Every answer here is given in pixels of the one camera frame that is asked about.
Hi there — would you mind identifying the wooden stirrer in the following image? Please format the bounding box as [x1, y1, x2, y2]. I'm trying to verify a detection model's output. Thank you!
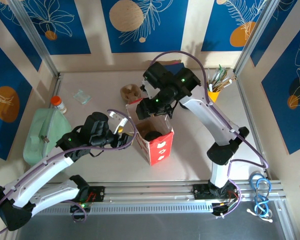
[214, 77, 235, 92]

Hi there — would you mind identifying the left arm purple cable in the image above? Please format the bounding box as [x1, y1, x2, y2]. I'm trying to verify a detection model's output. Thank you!
[0, 108, 137, 236]

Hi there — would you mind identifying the red white paper gift bag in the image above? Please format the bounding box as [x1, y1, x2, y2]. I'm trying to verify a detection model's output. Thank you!
[125, 98, 175, 167]

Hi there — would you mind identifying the orange capped bottle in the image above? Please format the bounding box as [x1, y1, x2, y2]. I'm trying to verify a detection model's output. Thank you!
[50, 96, 68, 115]

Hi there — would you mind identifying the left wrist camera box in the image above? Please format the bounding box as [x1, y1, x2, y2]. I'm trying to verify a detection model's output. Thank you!
[108, 111, 129, 135]

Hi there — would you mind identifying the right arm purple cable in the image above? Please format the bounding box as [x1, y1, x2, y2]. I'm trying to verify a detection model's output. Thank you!
[152, 50, 270, 218]

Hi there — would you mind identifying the blue cable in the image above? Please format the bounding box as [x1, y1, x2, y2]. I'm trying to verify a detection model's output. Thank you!
[248, 172, 273, 224]

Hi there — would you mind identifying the aluminium frame post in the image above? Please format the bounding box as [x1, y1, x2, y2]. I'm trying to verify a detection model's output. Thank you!
[7, 0, 60, 78]
[233, 0, 278, 77]

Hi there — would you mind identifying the clear plastic piece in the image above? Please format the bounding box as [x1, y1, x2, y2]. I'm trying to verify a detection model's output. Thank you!
[73, 89, 92, 105]

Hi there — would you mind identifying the grey metal sheet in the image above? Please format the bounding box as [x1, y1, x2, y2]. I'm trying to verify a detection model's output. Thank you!
[13, 213, 290, 240]

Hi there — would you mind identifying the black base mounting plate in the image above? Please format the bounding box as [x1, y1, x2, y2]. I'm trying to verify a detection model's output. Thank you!
[191, 184, 241, 201]
[58, 186, 106, 203]

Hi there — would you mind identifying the mustard brown napkin stack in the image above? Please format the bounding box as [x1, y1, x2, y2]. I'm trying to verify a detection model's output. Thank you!
[162, 59, 183, 66]

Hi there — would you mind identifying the grey slotted cable duct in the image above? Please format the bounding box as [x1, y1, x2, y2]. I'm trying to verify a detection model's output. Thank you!
[21, 202, 214, 216]

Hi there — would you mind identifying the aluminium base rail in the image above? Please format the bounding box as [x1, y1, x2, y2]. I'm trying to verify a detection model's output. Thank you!
[11, 179, 288, 208]

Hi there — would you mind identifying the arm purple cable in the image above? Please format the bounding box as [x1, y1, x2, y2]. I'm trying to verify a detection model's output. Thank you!
[152, 50, 270, 218]
[0, 108, 137, 236]

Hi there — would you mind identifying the green paper wrapped straw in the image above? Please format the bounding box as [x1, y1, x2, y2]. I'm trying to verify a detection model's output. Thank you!
[216, 69, 230, 86]
[209, 64, 223, 88]

